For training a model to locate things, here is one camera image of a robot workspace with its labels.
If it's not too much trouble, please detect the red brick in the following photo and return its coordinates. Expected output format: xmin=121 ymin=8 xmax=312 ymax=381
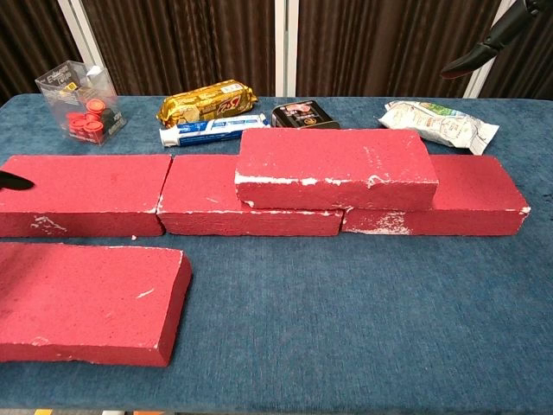
xmin=0 ymin=241 xmax=194 ymax=367
xmin=340 ymin=154 xmax=531 ymax=237
xmin=156 ymin=154 xmax=346 ymax=237
xmin=234 ymin=128 xmax=440 ymax=212
xmin=0 ymin=154 xmax=173 ymax=238

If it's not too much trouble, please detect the gold snack package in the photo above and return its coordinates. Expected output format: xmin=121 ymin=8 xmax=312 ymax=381
xmin=156 ymin=79 xmax=259 ymax=128

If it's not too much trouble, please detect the grey partition post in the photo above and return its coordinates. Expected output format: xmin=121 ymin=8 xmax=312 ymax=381
xmin=464 ymin=0 xmax=518 ymax=99
xmin=274 ymin=0 xmax=299 ymax=97
xmin=57 ymin=0 xmax=109 ymax=99

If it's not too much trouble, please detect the clear box with red caps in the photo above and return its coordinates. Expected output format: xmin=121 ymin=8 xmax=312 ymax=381
xmin=35 ymin=60 xmax=129 ymax=148

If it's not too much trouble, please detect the white snack bag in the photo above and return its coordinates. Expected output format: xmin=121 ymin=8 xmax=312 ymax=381
xmin=378 ymin=99 xmax=501 ymax=156

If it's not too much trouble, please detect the brown pleated curtain panel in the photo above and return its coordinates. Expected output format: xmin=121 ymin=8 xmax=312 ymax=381
xmin=296 ymin=0 xmax=505 ymax=99
xmin=81 ymin=0 xmax=277 ymax=97
xmin=0 ymin=0 xmax=83 ymax=105
xmin=479 ymin=8 xmax=553 ymax=99

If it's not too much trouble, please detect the black tin can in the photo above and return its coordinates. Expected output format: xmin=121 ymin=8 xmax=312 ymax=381
xmin=270 ymin=99 xmax=341 ymax=130

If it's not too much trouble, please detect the blue white toothpaste box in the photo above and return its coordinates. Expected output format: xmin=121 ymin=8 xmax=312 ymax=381
xmin=158 ymin=112 xmax=272 ymax=149

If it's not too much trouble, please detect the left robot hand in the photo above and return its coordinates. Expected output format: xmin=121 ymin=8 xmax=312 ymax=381
xmin=0 ymin=170 xmax=35 ymax=191

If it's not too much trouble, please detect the blue felt table cover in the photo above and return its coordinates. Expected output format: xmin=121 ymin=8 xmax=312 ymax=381
xmin=0 ymin=94 xmax=553 ymax=415

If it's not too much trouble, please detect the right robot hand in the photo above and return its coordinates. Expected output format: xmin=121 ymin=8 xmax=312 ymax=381
xmin=440 ymin=0 xmax=546 ymax=80

